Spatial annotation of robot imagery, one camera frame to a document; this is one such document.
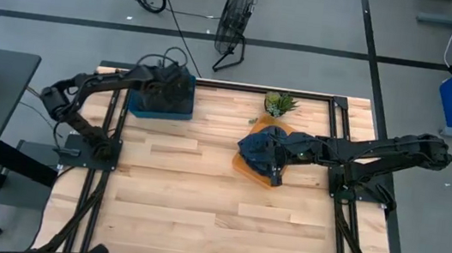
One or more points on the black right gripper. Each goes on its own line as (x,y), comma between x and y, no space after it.
(297,148)

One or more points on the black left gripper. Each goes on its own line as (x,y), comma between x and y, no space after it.
(166,82)

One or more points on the blue cap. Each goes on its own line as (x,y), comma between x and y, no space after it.
(255,149)

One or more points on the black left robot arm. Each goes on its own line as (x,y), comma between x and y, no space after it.
(97,80)

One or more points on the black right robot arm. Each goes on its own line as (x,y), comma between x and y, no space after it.
(400,150)

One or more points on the orange translucent bin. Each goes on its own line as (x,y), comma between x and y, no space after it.
(248,173)

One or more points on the blue plastic table bin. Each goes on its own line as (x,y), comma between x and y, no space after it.
(158,115)

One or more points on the potted succulent plant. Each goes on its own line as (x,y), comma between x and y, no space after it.
(278,103)

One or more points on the black floor fan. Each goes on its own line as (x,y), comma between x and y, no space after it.
(234,19)

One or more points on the black aluminium rig frame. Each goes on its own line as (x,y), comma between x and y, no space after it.
(231,86)

